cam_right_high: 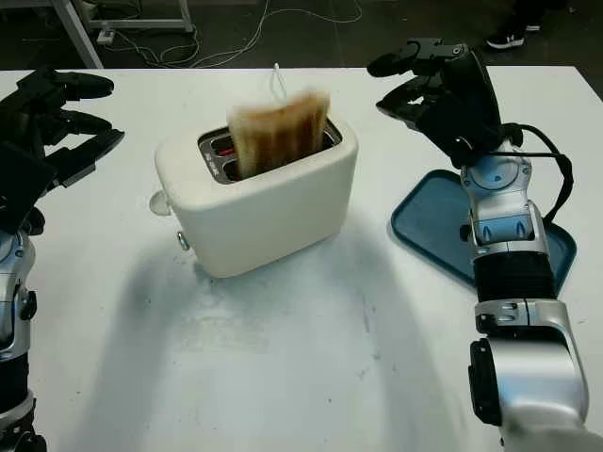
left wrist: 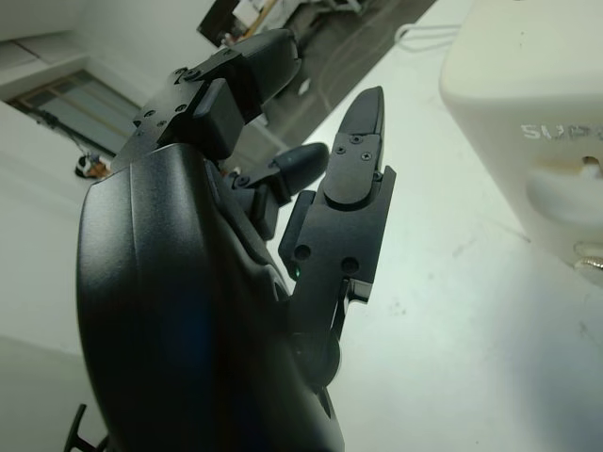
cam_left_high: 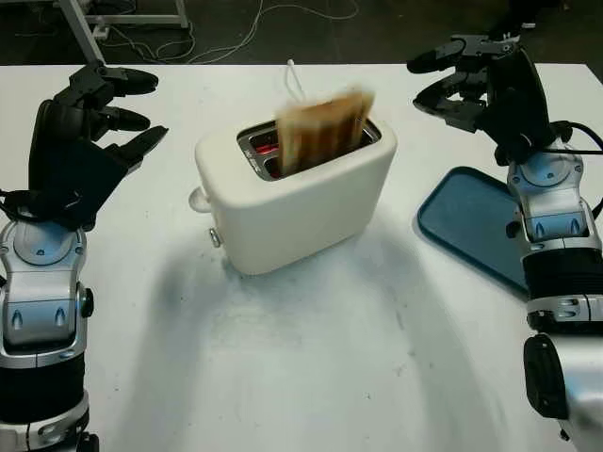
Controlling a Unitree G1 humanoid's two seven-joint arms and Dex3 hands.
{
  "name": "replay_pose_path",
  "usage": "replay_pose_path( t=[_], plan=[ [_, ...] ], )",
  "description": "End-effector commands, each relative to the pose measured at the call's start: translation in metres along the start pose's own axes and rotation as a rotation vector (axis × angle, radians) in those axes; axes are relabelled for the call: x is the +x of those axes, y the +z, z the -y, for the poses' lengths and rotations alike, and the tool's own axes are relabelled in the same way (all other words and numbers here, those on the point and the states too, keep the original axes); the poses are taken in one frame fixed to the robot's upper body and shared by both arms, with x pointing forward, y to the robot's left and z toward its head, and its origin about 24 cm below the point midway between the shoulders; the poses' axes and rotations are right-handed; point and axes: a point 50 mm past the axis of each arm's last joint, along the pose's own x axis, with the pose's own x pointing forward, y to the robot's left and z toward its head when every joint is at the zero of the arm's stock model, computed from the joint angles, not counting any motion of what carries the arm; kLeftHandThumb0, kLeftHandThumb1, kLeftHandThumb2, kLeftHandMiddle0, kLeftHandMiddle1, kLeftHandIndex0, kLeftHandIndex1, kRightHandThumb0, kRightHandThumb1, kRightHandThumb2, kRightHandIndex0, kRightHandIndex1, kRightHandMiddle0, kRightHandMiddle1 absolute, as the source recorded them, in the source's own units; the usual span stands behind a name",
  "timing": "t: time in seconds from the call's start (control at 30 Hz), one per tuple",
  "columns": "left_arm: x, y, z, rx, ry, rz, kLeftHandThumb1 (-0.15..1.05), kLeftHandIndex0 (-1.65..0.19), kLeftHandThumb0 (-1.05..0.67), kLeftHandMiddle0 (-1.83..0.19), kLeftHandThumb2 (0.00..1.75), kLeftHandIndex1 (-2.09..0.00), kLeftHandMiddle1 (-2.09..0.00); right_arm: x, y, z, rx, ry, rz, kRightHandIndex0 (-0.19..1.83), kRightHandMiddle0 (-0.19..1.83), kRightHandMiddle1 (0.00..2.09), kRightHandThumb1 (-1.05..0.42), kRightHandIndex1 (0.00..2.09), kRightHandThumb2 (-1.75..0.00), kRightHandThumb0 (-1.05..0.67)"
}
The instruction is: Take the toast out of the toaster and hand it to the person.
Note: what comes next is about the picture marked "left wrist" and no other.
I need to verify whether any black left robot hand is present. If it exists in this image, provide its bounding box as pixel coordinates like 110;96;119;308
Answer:
74;27;398;452

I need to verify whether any white two-slot toaster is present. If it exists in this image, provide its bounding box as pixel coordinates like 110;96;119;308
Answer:
438;0;603;284

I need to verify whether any small orange black object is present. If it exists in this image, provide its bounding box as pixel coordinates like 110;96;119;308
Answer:
74;153;113;180

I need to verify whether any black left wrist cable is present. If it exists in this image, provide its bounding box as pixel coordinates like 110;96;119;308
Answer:
65;402;113;452

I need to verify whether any glass window with wooden frame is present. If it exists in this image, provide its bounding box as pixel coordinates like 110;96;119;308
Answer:
7;70;140;156

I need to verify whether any white toaster power cord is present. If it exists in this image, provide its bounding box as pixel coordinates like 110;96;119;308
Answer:
394;23;462;53

